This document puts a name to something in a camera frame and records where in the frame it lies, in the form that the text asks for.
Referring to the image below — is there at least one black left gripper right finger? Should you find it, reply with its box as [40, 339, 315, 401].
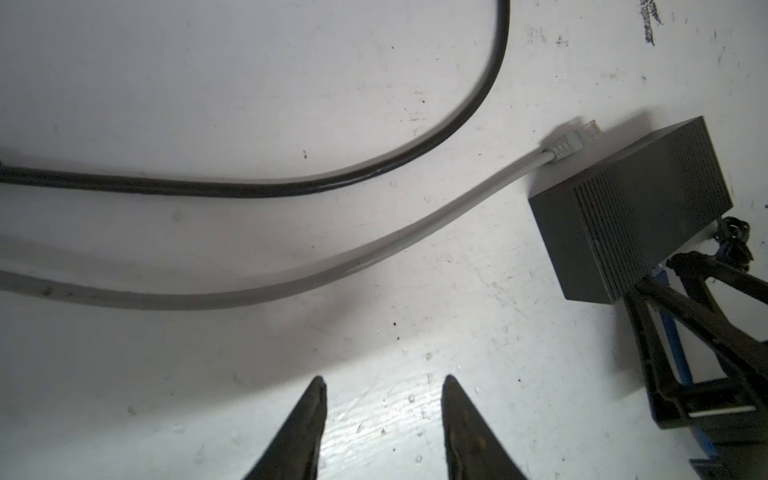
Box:
[441, 375, 526, 480]

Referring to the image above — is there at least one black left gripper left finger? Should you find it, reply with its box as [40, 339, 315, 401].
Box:
[244, 376, 327, 480]

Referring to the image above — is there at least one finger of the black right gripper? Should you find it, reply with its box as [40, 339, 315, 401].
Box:
[624, 276, 767, 429]
[666, 252, 767, 303]

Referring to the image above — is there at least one blue ethernet cable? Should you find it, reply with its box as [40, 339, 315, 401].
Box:
[650, 266, 721, 480]

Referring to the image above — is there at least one black network switch box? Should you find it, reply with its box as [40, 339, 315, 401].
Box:
[529, 116, 733, 304]

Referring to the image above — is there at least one black ethernet cable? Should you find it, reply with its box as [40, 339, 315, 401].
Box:
[0, 0, 512, 200]

